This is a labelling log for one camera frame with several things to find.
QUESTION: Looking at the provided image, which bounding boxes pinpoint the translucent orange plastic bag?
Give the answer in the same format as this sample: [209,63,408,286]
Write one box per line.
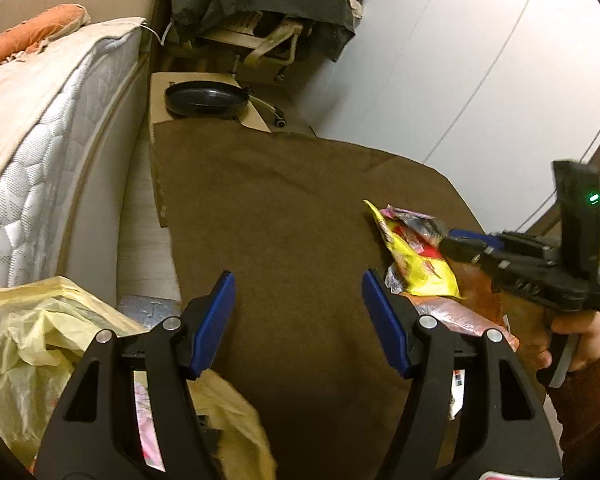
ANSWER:
[405,260,521,352]

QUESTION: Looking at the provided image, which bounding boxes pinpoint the brown table cloth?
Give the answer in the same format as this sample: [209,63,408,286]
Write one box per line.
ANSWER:
[152,122,548,480]

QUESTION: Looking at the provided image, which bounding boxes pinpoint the yellow plastic bag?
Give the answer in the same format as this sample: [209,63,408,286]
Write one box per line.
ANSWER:
[0,276,276,480]

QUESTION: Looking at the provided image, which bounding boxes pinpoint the cardboard box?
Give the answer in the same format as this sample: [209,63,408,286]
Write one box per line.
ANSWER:
[150,71,273,228]

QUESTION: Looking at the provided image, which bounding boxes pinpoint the yellow snack packet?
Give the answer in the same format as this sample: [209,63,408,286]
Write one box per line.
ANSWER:
[362,200,467,302]

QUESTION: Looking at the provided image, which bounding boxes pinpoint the white cable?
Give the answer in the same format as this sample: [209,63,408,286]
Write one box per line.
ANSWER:
[144,21,174,45]

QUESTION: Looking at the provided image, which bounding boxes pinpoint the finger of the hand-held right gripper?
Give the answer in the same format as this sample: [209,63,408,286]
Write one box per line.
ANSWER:
[449,229,561,252]
[439,236,503,273]

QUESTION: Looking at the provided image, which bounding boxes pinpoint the beige office chair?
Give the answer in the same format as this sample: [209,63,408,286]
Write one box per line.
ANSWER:
[200,10,311,128]

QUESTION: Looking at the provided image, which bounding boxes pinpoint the person's right hand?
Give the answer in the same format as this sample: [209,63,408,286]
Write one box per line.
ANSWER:
[550,311,600,373]

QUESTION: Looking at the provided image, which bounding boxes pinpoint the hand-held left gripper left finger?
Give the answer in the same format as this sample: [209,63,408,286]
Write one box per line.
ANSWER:
[34,270,237,480]

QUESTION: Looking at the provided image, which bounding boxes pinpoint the black pan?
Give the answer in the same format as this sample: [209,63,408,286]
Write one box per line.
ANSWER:
[164,84,251,120]

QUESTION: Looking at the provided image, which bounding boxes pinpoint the person's right forearm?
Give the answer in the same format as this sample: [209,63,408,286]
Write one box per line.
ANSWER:
[547,317,600,463]

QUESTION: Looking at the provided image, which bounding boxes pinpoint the orange pillow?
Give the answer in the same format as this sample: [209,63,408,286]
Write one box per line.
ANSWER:
[0,4,92,68]

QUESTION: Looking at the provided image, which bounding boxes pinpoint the pink printed wrapper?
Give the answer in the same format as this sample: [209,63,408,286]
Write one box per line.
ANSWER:
[385,205,448,241]

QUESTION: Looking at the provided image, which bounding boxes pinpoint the white quilted mattress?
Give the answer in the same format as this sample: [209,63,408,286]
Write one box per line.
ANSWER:
[0,17,146,291]

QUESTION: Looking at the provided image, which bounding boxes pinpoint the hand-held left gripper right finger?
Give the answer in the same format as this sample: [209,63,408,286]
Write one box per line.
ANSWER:
[362,269,563,480]

